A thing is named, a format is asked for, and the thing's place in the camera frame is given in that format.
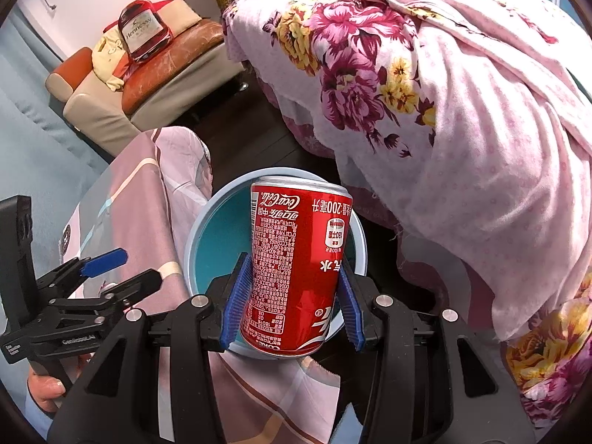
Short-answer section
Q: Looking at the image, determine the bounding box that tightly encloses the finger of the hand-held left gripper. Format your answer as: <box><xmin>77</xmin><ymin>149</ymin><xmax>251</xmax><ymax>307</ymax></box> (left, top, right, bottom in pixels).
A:
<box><xmin>99</xmin><ymin>268</ymin><xmax>164</xmax><ymax>310</ymax></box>
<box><xmin>37</xmin><ymin>248</ymin><xmax>129</xmax><ymax>301</ymax></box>

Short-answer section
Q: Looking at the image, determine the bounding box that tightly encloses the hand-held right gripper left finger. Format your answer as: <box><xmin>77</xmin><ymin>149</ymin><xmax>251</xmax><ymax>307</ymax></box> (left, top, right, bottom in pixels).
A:
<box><xmin>48</xmin><ymin>252</ymin><xmax>253</xmax><ymax>444</ymax></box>

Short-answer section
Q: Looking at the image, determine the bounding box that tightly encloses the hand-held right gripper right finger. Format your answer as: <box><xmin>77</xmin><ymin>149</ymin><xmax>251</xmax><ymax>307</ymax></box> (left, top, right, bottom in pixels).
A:
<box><xmin>340</xmin><ymin>268</ymin><xmax>537</xmax><ymax>444</ymax></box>

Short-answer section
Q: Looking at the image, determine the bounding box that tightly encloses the light blue round bin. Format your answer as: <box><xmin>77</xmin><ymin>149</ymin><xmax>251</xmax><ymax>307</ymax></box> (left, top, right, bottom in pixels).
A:
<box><xmin>184</xmin><ymin>166</ymin><xmax>368</xmax><ymax>359</ymax></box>

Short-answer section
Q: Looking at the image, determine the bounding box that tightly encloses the red soda can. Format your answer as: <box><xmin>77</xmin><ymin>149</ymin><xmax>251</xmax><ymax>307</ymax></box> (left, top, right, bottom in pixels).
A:
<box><xmin>239</xmin><ymin>176</ymin><xmax>354</xmax><ymax>358</ymax></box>

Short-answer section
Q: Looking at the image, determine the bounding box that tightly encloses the person's left hand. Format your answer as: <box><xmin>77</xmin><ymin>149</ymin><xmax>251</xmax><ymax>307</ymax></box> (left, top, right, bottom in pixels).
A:
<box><xmin>28</xmin><ymin>354</ymin><xmax>93</xmax><ymax>413</ymax></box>

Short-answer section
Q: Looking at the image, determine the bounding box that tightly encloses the pink and grey tablecloth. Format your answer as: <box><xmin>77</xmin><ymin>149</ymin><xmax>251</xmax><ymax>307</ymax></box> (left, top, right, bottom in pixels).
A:
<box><xmin>60</xmin><ymin>126</ymin><xmax>343</xmax><ymax>444</ymax></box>

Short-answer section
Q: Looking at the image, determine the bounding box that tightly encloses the beige and orange sofa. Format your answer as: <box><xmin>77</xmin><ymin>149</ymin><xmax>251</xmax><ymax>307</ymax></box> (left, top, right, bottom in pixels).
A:
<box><xmin>45</xmin><ymin>18</ymin><xmax>246</xmax><ymax>158</ymax></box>

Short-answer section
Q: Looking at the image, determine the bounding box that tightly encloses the pale yellow cloth bag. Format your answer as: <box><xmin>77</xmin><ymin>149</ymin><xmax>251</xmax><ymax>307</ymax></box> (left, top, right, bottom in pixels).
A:
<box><xmin>91</xmin><ymin>34</ymin><xmax>131</xmax><ymax>92</ymax></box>

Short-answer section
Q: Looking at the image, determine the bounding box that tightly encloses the pink floral blanket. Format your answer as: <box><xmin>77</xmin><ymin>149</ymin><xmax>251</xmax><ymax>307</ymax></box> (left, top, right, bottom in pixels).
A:
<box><xmin>222</xmin><ymin>0</ymin><xmax>592</xmax><ymax>431</ymax></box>

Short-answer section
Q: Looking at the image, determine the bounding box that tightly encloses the beige pillow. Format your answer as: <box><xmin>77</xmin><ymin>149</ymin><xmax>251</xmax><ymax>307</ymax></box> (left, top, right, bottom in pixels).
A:
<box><xmin>157</xmin><ymin>0</ymin><xmax>203</xmax><ymax>38</ymax></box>

